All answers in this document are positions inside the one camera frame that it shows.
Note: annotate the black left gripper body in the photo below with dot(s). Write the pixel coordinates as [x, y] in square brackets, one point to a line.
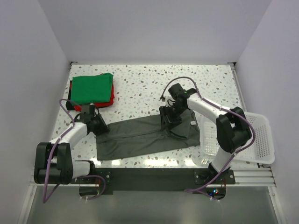
[99, 125]

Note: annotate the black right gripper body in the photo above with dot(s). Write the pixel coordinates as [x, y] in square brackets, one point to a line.
[173, 112]

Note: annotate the grey t-shirt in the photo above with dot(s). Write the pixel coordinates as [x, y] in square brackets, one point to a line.
[141, 136]

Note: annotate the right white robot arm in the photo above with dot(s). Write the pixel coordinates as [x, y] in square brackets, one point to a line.
[234, 132]

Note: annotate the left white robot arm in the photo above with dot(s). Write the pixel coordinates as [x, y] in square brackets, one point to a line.
[54, 163]

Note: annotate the folded red t-shirt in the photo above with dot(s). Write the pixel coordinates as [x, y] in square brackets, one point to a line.
[99, 104]

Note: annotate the folded black t-shirt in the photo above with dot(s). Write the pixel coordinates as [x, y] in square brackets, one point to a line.
[68, 104]

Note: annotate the folded green t-shirt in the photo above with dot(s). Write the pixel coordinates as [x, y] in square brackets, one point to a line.
[92, 89]

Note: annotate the white plastic basket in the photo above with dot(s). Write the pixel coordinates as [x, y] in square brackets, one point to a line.
[261, 151]

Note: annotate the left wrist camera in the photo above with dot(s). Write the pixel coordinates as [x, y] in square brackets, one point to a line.
[87, 112]

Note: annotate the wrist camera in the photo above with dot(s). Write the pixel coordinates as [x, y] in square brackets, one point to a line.
[176, 91]
[87, 112]

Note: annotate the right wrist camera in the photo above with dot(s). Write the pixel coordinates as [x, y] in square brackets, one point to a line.
[176, 91]

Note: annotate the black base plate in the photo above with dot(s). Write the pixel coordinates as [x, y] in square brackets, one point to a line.
[142, 179]

